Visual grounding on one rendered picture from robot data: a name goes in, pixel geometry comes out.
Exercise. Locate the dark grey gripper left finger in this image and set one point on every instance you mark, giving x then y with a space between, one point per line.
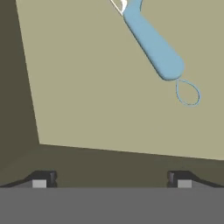
43 176

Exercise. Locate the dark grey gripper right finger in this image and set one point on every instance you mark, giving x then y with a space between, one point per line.
180 176

